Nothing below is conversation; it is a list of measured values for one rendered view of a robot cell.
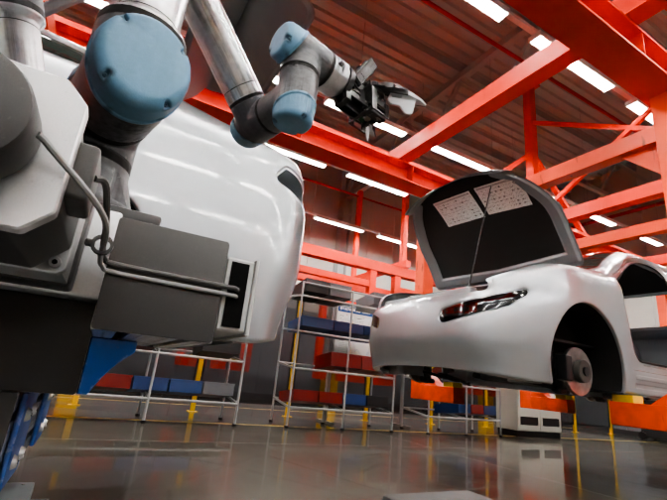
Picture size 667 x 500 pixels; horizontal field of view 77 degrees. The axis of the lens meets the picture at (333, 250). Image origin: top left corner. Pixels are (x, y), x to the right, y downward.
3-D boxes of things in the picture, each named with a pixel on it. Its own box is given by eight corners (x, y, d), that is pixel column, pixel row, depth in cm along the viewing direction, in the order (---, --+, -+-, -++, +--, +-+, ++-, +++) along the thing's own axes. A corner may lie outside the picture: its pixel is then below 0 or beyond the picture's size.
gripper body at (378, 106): (365, 136, 94) (326, 110, 86) (364, 106, 97) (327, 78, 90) (392, 119, 89) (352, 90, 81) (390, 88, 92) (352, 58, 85)
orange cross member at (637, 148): (433, 250, 533) (433, 219, 546) (669, 178, 316) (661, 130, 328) (425, 248, 528) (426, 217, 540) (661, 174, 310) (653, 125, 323)
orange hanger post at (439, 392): (421, 398, 494) (427, 207, 567) (464, 404, 437) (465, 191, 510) (410, 397, 487) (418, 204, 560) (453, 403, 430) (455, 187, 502)
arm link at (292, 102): (285, 148, 83) (292, 101, 86) (323, 127, 75) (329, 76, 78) (251, 130, 78) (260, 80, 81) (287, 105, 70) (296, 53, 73)
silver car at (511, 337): (627, 405, 612) (616, 298, 659) (814, 423, 455) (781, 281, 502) (337, 373, 389) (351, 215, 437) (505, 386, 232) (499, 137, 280)
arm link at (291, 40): (262, 67, 77) (269, 31, 80) (308, 97, 84) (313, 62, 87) (288, 47, 72) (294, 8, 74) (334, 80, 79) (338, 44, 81)
